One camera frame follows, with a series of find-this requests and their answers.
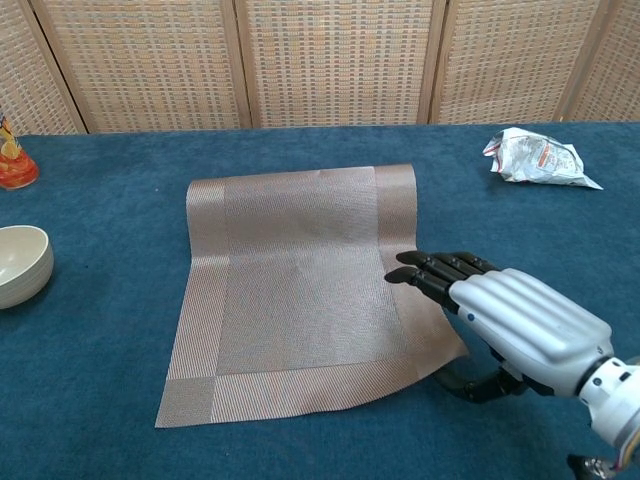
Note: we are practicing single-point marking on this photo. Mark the yellow-capped tea drink bottle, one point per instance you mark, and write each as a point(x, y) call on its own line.
point(15, 165)

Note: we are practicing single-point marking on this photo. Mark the right blue-gray robot arm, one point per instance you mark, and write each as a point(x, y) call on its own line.
point(612, 400)

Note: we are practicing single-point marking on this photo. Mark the white ceramic bowl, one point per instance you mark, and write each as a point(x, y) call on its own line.
point(22, 265)

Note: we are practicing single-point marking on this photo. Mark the white crumpled snack packet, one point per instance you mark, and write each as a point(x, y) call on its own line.
point(540, 160)

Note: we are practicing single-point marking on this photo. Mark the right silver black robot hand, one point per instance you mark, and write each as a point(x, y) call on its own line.
point(535, 320)

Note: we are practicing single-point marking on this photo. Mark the woven bamboo folding screen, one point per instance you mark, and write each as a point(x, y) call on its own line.
point(335, 60)

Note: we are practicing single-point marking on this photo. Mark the gray woven placemat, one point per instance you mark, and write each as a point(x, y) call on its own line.
point(300, 300)

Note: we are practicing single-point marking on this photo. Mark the blue carpet table cover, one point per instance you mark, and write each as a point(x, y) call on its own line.
point(100, 350)

